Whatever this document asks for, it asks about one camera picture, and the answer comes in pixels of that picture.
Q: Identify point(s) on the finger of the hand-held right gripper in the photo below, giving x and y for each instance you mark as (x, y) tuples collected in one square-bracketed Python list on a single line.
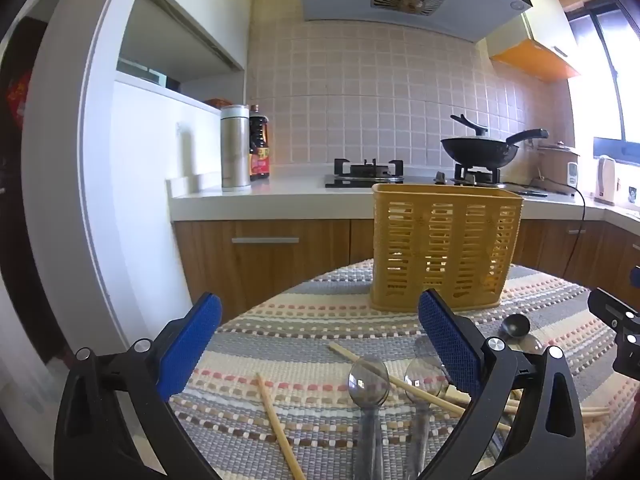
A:
[(625, 325)]

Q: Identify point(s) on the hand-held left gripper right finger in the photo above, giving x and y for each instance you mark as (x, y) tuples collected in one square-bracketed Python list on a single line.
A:
[(450, 340)]

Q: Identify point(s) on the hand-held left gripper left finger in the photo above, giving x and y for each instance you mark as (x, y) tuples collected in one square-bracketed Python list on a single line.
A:
[(190, 345)]

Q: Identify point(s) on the wooden chopstick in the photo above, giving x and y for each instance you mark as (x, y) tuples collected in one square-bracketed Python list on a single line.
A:
[(275, 425), (457, 394), (345, 352)]

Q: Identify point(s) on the clear plastic spoon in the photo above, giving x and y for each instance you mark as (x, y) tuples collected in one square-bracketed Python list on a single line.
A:
[(369, 385), (417, 385)]

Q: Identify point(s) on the yellow plastic utensil basket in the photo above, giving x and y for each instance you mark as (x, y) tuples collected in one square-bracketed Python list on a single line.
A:
[(400, 240)]

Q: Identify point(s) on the wooden base cabinet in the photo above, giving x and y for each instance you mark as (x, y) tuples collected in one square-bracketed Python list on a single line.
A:
[(220, 270)]

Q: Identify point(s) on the striped woven table mat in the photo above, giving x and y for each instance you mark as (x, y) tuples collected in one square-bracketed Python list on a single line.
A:
[(300, 320)]

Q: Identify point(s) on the white electric kettle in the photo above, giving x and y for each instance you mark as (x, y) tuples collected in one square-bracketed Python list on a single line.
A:
[(606, 180)]

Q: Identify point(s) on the black glass gas stove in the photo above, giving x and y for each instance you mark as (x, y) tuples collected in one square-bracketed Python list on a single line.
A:
[(415, 181)]

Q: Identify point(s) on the beige rice cooker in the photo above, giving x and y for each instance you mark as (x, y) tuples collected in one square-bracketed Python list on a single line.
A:
[(552, 165)]

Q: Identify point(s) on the white kitchen countertop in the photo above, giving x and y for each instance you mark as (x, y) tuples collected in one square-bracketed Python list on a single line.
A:
[(290, 195)]

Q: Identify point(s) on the black wok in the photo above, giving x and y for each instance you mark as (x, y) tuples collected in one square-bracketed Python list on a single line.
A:
[(475, 152)]

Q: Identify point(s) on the steel thermos flask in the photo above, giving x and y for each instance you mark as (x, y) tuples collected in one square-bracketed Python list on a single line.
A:
[(235, 150)]

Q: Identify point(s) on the red-capped soy sauce bottle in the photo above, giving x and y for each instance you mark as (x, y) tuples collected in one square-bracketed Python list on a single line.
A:
[(259, 145)]

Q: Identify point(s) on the orange basket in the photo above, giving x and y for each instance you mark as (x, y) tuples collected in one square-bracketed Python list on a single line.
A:
[(217, 103)]

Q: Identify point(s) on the red paper decoration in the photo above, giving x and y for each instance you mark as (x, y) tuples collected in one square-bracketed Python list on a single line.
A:
[(17, 97)]

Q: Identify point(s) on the white range hood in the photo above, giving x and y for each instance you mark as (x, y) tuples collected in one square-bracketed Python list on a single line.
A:
[(340, 5)]

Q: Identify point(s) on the window with dark frame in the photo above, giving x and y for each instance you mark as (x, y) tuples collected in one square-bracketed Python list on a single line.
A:
[(600, 85)]

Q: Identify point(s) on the orange wall cabinet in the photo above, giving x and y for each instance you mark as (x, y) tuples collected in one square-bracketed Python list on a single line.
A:
[(535, 57)]

